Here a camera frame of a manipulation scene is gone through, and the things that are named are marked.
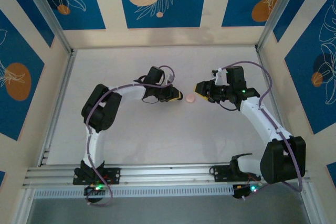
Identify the aluminium side rail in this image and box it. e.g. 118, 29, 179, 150
38, 49, 77, 167
256, 47, 291, 138

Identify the thin black right gripper cable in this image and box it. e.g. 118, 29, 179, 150
219, 101, 238, 112

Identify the grey slotted cable duct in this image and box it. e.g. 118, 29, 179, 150
33, 184, 236, 199

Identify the black controller board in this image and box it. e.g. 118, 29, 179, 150
232, 183, 261, 200
83, 185, 106, 204

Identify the aluminium frame post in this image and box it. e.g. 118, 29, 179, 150
255, 0, 302, 51
18, 0, 75, 55

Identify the grey metal sheet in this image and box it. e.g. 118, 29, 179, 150
26, 198, 310, 224

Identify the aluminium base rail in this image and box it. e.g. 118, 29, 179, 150
23, 163, 312, 188

